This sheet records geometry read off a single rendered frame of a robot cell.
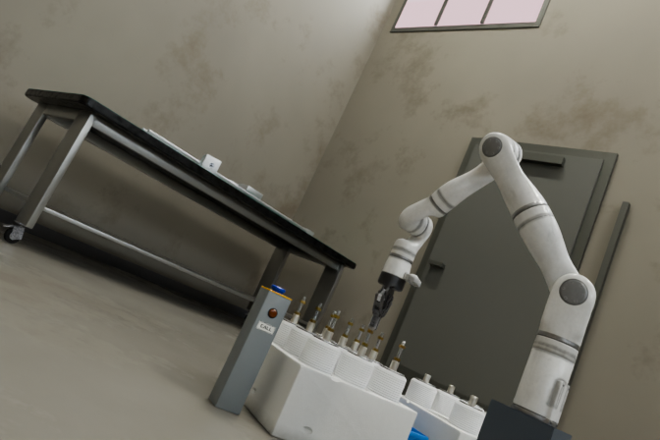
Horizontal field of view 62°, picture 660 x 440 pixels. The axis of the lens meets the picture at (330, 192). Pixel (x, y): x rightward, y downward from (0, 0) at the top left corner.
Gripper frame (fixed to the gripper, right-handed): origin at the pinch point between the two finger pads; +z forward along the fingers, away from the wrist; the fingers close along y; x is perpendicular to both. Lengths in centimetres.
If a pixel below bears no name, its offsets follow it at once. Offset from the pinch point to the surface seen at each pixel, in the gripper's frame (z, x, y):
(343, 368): 14.7, -1.9, 4.4
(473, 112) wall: -207, -60, -283
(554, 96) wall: -227, 0, -260
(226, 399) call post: 32.6, -21.9, 21.5
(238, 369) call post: 25.1, -22.2, 21.8
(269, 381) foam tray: 25.6, -17.6, 10.2
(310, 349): 13.3, -9.7, 13.0
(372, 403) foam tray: 19.4, 8.4, 2.1
